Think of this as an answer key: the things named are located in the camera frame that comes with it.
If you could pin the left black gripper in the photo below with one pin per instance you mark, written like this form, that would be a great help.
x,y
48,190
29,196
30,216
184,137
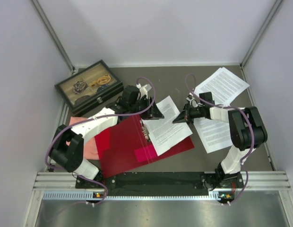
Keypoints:
x,y
153,113

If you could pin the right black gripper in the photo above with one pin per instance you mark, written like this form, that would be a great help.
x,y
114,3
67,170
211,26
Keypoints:
x,y
185,114

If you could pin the metal folder clip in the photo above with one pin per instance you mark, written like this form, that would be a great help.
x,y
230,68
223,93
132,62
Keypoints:
x,y
145,131

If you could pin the single printed paper sheet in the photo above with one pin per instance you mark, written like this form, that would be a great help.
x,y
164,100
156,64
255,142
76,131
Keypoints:
x,y
214,135

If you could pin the red plastic folder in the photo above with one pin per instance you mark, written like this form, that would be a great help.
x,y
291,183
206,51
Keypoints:
x,y
124,147

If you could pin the stack of printed papers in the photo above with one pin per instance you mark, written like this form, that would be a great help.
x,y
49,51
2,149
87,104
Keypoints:
x,y
224,85

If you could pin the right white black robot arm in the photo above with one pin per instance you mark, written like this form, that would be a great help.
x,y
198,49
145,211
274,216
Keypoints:
x,y
246,128

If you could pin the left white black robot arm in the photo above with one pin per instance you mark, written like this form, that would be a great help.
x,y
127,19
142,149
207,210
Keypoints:
x,y
67,147

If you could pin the yellow rubber bands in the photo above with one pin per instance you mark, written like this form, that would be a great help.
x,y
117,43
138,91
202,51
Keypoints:
x,y
105,79

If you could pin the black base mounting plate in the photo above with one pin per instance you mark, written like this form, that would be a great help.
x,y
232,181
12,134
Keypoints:
x,y
167,183

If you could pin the black glass-lid display box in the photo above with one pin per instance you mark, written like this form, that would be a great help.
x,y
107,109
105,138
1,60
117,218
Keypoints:
x,y
89,88

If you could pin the pink folded cloth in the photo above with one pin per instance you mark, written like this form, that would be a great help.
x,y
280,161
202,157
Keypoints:
x,y
90,148

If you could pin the dark patterned fabric item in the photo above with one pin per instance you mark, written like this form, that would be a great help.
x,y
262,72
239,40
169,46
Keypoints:
x,y
79,87

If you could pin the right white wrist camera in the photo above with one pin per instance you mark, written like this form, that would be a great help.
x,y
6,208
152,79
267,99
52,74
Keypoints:
x,y
192,100

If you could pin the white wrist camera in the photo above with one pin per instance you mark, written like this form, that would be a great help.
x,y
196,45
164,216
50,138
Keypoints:
x,y
144,89
192,100

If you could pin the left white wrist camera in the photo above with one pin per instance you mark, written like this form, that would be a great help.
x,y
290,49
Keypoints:
x,y
144,89

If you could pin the grey slotted cable duct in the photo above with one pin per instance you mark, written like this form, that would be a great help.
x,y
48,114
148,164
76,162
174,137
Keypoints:
x,y
92,196

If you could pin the aluminium frame rail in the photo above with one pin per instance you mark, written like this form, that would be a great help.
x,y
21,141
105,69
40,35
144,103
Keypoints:
x,y
253,181

